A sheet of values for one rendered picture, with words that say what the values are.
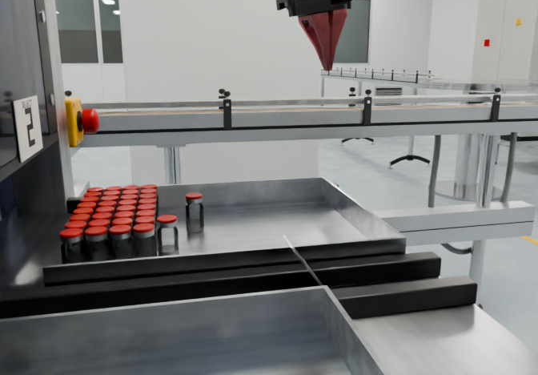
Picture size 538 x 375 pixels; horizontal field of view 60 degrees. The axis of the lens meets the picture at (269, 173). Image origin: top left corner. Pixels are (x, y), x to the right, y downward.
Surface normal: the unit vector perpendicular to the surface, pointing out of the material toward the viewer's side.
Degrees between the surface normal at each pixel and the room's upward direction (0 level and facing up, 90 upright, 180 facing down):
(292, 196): 90
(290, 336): 0
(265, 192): 90
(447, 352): 0
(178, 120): 90
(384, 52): 90
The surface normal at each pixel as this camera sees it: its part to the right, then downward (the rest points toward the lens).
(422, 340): 0.00, -0.97
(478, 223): 0.21, 0.23
